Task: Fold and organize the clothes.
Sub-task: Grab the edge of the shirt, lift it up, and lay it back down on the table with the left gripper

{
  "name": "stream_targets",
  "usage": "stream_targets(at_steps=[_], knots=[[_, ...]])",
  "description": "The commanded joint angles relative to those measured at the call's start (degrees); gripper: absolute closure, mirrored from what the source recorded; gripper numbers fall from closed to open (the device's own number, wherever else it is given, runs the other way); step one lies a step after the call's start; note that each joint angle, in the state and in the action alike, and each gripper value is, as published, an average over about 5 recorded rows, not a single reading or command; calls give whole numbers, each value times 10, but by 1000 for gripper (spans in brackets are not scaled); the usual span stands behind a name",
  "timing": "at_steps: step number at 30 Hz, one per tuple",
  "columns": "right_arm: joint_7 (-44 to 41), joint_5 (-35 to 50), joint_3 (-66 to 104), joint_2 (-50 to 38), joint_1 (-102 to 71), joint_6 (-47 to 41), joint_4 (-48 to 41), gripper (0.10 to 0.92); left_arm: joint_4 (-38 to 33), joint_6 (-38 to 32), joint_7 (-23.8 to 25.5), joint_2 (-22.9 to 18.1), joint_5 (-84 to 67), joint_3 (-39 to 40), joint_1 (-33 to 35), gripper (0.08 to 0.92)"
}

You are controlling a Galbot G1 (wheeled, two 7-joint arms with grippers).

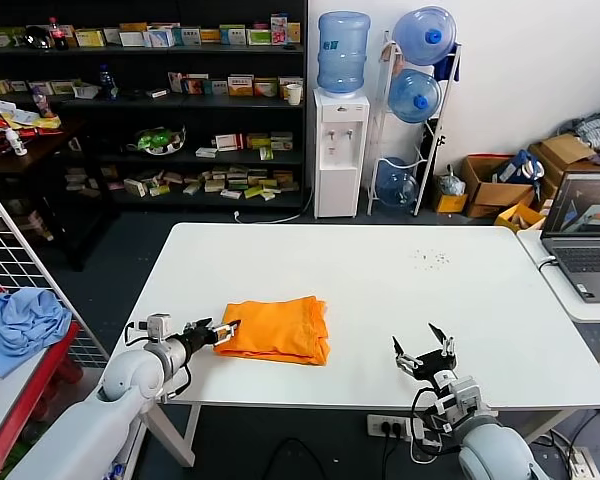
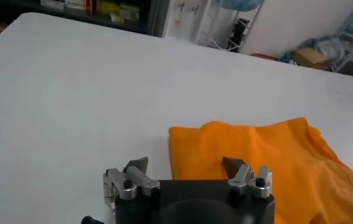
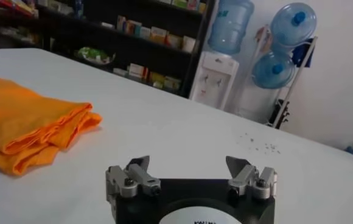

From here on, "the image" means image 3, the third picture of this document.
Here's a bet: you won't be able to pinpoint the green yellow box stack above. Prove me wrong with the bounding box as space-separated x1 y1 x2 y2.
149 72 165 89

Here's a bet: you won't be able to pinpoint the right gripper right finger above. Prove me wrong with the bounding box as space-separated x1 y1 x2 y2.
225 155 278 200

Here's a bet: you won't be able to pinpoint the scattered dark crumbs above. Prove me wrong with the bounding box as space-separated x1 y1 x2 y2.
237 132 282 155

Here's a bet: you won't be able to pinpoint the orange white medicine box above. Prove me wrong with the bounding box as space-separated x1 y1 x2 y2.
166 33 183 49

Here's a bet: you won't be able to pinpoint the white metal jug rack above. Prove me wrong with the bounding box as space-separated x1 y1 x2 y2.
231 24 319 129

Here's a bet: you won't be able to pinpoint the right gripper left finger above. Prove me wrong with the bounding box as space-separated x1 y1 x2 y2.
105 155 162 203

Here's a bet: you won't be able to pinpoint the black shelving unit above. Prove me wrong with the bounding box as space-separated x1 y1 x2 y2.
0 0 217 99

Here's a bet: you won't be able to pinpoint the blue drink bottle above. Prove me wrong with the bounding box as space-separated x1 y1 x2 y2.
74 0 85 19

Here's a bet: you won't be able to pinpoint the black folded stand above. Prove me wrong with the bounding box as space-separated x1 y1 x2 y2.
269 99 290 127

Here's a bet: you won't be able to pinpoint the flat white medicine box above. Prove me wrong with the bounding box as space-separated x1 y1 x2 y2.
113 67 129 77

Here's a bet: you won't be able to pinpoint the tan hanging item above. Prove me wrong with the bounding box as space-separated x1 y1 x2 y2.
254 26 270 44

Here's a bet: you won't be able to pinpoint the white water dispenser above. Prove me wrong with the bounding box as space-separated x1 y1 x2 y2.
189 51 240 111

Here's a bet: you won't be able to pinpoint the red orange medicine box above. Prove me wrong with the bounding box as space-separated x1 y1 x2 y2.
125 19 142 36

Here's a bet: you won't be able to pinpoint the orange t-shirt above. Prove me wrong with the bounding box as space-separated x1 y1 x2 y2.
0 76 103 177

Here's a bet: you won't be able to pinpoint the white teal medicine box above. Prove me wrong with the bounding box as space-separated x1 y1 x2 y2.
139 26 152 40

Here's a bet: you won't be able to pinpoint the yellow white medicine box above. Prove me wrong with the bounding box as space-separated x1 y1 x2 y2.
150 26 167 44

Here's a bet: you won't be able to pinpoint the pale box stack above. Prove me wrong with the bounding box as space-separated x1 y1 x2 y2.
163 75 182 91

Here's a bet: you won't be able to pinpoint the bowl with green contents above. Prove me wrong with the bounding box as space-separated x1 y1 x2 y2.
74 46 116 66

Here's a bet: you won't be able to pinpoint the blue water jug with label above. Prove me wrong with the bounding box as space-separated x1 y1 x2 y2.
207 0 255 55

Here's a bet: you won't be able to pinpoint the red snack packets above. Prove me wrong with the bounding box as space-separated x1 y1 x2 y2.
0 0 39 18

